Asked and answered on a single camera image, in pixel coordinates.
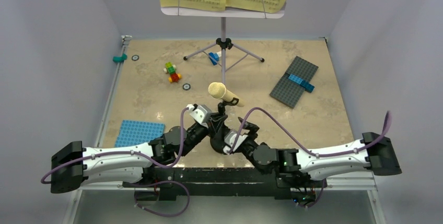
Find black desktop microphone stand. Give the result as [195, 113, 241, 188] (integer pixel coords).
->
[208, 98, 239, 155]

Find cream yellow microphone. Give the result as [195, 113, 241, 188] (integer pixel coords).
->
[208, 82, 245, 107]

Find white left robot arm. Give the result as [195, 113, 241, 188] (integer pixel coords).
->
[41, 110, 227, 194]

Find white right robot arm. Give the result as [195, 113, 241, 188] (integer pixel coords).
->
[221, 114, 402, 186]

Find poker chip near car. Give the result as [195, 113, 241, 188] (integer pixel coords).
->
[182, 83, 191, 91]

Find dark grey studded baseplate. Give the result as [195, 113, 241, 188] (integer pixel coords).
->
[270, 56, 318, 109]

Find blue brick under stand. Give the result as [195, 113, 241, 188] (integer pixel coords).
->
[208, 51, 222, 65]

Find light blue studded baseplate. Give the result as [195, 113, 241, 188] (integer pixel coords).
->
[114, 120, 165, 147]

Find lilac tripod music stand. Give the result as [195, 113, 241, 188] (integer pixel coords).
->
[161, 3, 286, 84]

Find colourful toy brick car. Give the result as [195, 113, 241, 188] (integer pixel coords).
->
[163, 62, 182, 83]

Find blue brick on baseplate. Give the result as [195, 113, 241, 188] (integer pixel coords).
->
[288, 74, 315, 93]

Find teal plastic clip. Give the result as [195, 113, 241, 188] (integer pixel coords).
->
[112, 53, 127, 63]

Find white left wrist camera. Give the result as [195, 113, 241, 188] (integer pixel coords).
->
[186, 104, 213, 128]

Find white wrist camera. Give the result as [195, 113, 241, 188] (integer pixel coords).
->
[222, 130, 248, 155]
[186, 104, 213, 128]

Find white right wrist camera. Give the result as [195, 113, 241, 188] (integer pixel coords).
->
[222, 130, 248, 155]

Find black front mounting rail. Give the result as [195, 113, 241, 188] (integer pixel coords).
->
[136, 167, 322, 201]

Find aluminium left frame rail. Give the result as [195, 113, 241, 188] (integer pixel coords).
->
[62, 36, 133, 224]

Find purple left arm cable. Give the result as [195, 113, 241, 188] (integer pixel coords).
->
[41, 106, 192, 216]

